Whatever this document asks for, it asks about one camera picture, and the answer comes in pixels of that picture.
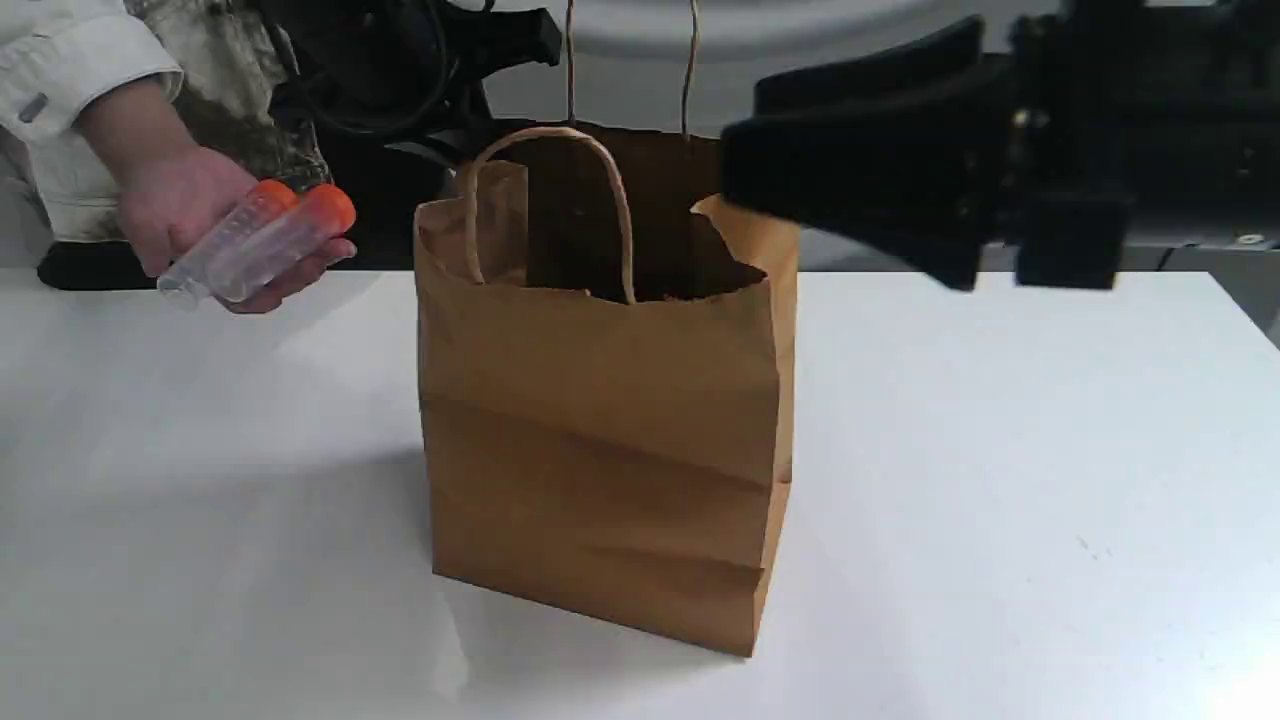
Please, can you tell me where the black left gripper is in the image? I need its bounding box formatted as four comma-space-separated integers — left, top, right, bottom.
255, 1, 563, 165

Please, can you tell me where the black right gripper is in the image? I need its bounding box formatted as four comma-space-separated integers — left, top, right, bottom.
719, 1, 1279, 292

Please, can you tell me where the orange-capped clear tube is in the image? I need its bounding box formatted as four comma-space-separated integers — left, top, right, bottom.
207, 184, 357, 304
156, 179, 300, 306

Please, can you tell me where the brown paper bag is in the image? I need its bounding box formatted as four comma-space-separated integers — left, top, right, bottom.
413, 0, 800, 659

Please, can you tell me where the person's right forearm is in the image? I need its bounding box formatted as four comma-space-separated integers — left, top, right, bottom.
74, 76, 201, 188

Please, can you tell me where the person's right hand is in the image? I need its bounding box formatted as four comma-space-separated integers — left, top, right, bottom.
102, 143, 357, 315

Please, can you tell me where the person torso camouflage jacket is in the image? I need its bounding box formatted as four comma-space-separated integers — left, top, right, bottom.
3, 1, 444, 313

